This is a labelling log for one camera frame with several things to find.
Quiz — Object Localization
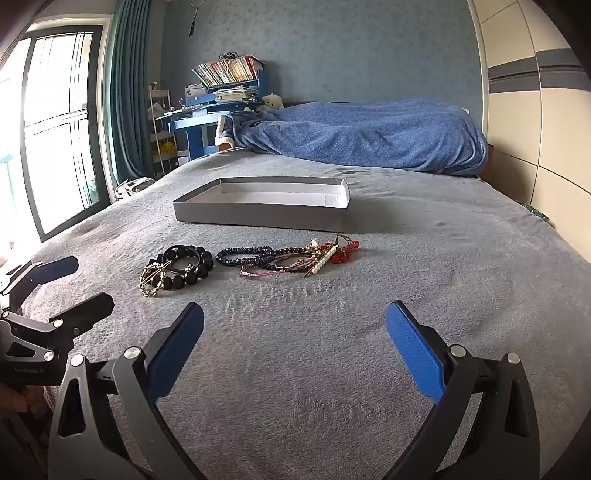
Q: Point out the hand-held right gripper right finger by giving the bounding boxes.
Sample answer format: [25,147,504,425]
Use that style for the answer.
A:
[385,300,541,480]

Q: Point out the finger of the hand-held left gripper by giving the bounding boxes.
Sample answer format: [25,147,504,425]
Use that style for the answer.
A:
[0,256,79,315]
[46,292,115,354]

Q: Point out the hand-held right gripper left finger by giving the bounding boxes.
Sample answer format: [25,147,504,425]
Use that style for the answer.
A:
[48,302,206,480]

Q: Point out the gold bracelet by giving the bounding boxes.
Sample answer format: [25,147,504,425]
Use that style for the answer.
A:
[140,258,174,298]

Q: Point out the black hair tie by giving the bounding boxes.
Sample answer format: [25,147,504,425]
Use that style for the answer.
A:
[159,259,197,278]

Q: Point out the black bead bracelet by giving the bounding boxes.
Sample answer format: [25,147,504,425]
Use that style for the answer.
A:
[157,244,215,289]

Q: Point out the dark blue bead bracelet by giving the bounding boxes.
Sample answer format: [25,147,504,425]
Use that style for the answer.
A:
[216,247,274,268]

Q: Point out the red bead bracelet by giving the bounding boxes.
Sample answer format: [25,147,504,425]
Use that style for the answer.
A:
[329,237,361,265]

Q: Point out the pearl hair clip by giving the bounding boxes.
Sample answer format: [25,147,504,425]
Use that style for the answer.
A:
[305,244,338,278]

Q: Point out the dark purple bead bracelet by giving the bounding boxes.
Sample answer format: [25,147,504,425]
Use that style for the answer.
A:
[265,248,315,273]

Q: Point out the grey cardboard box tray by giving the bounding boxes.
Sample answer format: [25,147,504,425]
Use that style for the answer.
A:
[173,176,351,233]

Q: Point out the person's left hand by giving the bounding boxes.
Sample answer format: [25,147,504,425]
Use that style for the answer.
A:
[0,385,47,418]

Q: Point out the white bag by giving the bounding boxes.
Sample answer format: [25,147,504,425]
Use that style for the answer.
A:
[115,176,154,201]

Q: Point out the black framed window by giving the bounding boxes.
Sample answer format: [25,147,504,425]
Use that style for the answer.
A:
[0,25,112,243]

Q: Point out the blue desk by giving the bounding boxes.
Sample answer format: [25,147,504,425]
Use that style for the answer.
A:
[154,69,269,162]

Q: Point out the teal curtain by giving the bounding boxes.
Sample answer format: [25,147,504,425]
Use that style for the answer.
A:
[108,0,160,185]

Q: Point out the white trolley rack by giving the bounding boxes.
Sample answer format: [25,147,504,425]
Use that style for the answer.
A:
[147,82,190,181]

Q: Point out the blue fleece blanket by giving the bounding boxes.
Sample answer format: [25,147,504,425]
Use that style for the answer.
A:
[217,98,489,176]

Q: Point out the stack of papers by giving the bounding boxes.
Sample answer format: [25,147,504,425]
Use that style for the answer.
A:
[185,84,260,108]

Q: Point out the beige wardrobe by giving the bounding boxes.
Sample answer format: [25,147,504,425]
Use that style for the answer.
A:
[466,0,591,232]

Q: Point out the row of books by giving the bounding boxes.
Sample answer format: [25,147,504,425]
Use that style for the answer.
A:
[191,55,265,88]

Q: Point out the badminton racket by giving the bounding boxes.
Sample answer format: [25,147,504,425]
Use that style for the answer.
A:
[187,0,208,37]

